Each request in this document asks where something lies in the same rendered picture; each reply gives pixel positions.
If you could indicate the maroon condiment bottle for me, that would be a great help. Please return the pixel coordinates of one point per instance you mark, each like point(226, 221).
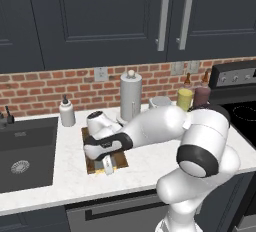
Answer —
point(202, 96)

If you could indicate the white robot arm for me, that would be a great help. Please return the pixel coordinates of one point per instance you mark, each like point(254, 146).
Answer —
point(200, 132)

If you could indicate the brown wooden cutting board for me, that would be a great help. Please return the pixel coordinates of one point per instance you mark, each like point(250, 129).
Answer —
point(122, 158)

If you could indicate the white soap dispenser bottle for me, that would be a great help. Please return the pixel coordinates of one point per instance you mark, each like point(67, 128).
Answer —
point(67, 113)

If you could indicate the dark cupboard door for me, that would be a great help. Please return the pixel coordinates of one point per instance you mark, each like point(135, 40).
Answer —
point(100, 16)
point(226, 12)
point(16, 22)

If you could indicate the grey wall outlet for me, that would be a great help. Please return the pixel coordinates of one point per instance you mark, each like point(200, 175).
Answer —
point(101, 74)
point(177, 68)
point(193, 66)

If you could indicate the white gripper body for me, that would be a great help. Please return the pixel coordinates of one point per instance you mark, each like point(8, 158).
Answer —
point(108, 165)

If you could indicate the dark tap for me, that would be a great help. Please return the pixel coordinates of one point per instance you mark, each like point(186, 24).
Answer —
point(8, 117)

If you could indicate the grey and yellow sponge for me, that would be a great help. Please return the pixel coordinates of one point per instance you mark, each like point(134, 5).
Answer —
point(98, 167)

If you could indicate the grey dishwasher front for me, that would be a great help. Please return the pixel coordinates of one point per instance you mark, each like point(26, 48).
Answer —
point(120, 221)

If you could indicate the black and grey stove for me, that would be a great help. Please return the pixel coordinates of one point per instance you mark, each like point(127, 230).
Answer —
point(238, 109)

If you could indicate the dark lower cupboard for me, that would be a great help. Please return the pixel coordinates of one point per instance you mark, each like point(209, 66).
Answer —
point(226, 202)
point(33, 221)

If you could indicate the yellow condiment bottle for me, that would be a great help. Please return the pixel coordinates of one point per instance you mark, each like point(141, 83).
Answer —
point(184, 98)

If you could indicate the grey paper towel roll holder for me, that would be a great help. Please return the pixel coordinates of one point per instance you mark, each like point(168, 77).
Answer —
point(130, 96)

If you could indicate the dark sink basin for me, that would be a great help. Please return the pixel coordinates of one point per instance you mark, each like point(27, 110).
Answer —
point(26, 149)

